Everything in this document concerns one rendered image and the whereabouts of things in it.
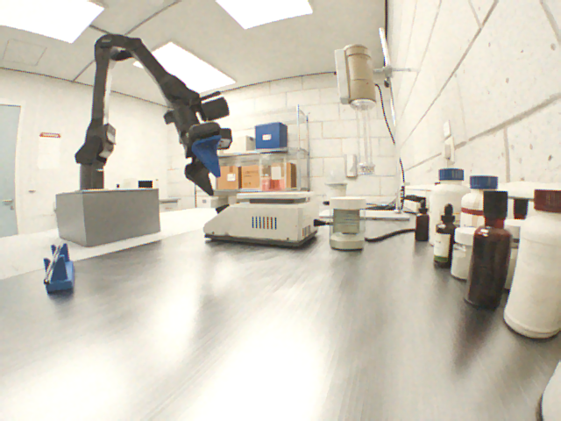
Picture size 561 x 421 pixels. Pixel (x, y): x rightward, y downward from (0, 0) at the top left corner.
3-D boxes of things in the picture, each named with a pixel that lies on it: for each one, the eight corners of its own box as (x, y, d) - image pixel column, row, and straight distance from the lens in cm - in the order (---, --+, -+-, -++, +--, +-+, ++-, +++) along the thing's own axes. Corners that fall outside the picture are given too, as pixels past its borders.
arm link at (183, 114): (159, 107, 59) (196, 93, 60) (164, 121, 64) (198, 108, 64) (167, 130, 55) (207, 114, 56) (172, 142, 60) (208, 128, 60)
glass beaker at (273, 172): (294, 194, 45) (293, 151, 46) (272, 195, 41) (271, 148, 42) (271, 194, 49) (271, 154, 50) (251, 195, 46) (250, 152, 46)
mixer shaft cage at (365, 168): (355, 174, 80) (351, 100, 86) (357, 174, 87) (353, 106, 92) (376, 174, 80) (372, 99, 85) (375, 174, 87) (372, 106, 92)
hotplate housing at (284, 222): (202, 239, 49) (199, 198, 48) (237, 229, 59) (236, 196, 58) (313, 250, 38) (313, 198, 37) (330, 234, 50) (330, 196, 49)
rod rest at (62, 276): (53, 268, 40) (49, 243, 39) (74, 266, 40) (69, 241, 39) (46, 293, 31) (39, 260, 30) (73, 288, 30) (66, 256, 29)
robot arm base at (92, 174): (74, 192, 63) (74, 166, 63) (94, 191, 66) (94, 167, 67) (89, 190, 57) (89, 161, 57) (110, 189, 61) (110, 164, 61)
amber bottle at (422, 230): (420, 241, 47) (422, 200, 46) (411, 239, 49) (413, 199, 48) (431, 240, 49) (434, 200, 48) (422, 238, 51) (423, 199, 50)
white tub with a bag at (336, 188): (349, 203, 146) (349, 167, 146) (325, 203, 144) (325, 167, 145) (345, 202, 160) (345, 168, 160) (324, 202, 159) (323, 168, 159)
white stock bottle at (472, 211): (468, 254, 41) (472, 176, 39) (504, 263, 38) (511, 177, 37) (448, 262, 35) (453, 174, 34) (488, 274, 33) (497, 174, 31)
